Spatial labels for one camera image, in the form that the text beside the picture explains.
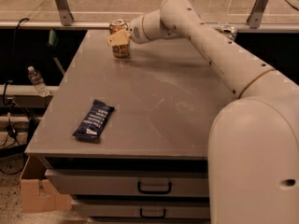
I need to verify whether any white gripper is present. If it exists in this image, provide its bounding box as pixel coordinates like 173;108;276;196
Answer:
106;15;150;47

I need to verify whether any orange soda can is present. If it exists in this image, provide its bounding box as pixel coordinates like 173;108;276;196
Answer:
109;19;130;58

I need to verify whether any blue rxbar wrapper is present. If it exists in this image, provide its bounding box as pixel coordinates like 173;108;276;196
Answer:
73;100;115;142

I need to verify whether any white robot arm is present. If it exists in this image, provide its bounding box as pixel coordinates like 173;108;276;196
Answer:
107;0;299;224

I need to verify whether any white green soda can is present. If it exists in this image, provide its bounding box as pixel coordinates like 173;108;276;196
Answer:
218;25;237;41

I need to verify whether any clear plastic water bottle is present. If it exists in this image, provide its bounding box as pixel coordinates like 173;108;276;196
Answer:
27;66;50;97

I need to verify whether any grey drawer cabinet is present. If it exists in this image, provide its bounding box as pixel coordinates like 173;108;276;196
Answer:
27;31;232;224

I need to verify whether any upper grey drawer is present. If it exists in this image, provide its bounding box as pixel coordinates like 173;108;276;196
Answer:
46;169;208;198

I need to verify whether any grey drawer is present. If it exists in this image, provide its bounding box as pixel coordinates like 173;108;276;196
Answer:
72;200;210;219
46;169;208;198

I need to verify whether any lower grey drawer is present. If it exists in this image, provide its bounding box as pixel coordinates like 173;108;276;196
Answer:
72;200;210;219

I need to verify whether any brown cardboard box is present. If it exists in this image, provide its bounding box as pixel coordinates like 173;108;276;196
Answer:
19;155;74;214

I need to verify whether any left metal bracket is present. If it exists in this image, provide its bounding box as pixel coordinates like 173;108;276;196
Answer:
54;0;74;26

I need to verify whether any metal bracket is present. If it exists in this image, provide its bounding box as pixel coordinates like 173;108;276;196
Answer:
247;0;269;29
54;0;74;26

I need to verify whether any green handled tool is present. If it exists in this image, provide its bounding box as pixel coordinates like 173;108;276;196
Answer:
46;29;65;75

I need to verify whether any black cable left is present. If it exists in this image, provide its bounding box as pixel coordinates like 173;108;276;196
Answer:
1;17;31;107

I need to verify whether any right metal bracket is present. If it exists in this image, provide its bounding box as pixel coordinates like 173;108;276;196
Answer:
247;0;269;29

